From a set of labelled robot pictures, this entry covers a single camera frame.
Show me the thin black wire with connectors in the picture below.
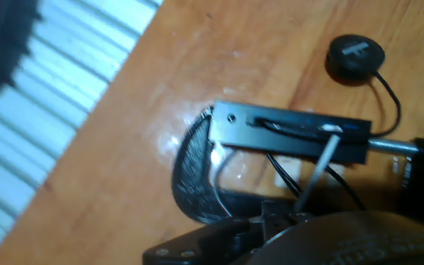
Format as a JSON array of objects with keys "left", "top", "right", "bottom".
[{"left": 264, "top": 152, "right": 304, "bottom": 199}]

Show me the black metal C-clamp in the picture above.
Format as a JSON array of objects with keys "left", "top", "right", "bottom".
[{"left": 170, "top": 105, "right": 424, "bottom": 227}]

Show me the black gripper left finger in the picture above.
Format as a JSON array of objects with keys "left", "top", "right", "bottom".
[{"left": 141, "top": 216, "right": 265, "bottom": 265}]

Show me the black docking station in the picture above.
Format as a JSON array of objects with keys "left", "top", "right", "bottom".
[{"left": 209, "top": 99, "right": 373, "bottom": 166}]

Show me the thin grey cable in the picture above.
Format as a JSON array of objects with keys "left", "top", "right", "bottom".
[{"left": 211, "top": 148, "right": 239, "bottom": 218}]

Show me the wooden board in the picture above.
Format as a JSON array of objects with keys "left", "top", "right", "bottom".
[{"left": 0, "top": 0, "right": 424, "bottom": 265}]

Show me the white round USB device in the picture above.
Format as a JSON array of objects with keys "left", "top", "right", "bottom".
[{"left": 293, "top": 124, "right": 345, "bottom": 213}]

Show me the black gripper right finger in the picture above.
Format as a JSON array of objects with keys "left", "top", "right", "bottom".
[{"left": 260, "top": 199, "right": 316, "bottom": 239}]

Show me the black round USB device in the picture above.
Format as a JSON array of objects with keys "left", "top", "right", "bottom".
[{"left": 247, "top": 34, "right": 403, "bottom": 141}]

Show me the clear tape strip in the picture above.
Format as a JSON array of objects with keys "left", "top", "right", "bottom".
[{"left": 273, "top": 156, "right": 304, "bottom": 189}]

